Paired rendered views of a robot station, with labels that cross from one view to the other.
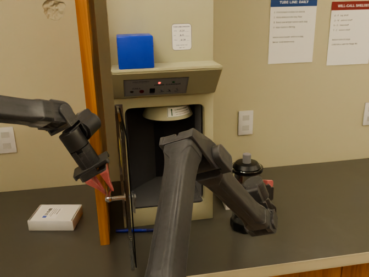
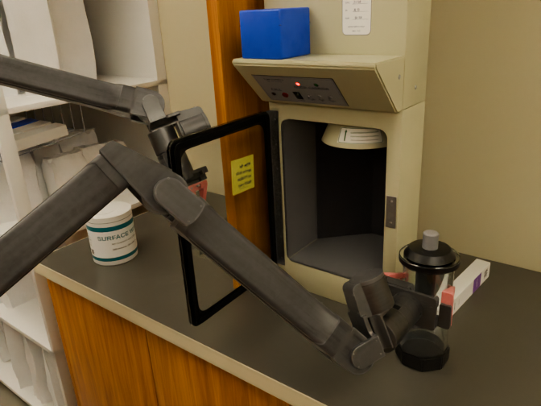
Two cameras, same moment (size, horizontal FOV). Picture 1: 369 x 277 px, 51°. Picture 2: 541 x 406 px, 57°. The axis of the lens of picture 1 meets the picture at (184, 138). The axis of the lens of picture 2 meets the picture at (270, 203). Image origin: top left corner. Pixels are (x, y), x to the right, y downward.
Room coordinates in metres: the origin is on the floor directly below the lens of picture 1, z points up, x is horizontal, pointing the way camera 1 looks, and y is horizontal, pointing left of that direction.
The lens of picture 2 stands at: (0.44, -0.63, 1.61)
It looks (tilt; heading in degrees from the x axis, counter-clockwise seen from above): 22 degrees down; 48
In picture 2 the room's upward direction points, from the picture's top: 3 degrees counter-clockwise
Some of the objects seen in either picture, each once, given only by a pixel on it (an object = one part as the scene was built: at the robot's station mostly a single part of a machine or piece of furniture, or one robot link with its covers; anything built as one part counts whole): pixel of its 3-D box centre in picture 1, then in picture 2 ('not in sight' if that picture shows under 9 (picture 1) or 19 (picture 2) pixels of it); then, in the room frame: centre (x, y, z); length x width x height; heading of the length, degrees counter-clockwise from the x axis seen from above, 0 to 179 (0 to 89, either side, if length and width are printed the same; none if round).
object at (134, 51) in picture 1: (134, 50); (275, 32); (1.15, 0.14, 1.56); 0.10 x 0.10 x 0.09; 10
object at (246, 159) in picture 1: (246, 162); (429, 248); (1.20, -0.20, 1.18); 0.09 x 0.09 x 0.07
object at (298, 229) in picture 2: (162, 145); (357, 185); (1.35, 0.08, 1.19); 0.26 x 0.24 x 0.35; 100
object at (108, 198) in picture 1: (115, 193); not in sight; (0.96, 0.19, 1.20); 0.10 x 0.05 x 0.03; 11
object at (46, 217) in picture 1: (56, 217); not in sight; (1.25, 0.47, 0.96); 0.16 x 0.12 x 0.04; 88
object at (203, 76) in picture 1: (166, 81); (313, 84); (1.17, 0.05, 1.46); 0.32 x 0.11 x 0.10; 100
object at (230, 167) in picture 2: (124, 183); (230, 215); (1.04, 0.18, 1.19); 0.30 x 0.01 x 0.40; 11
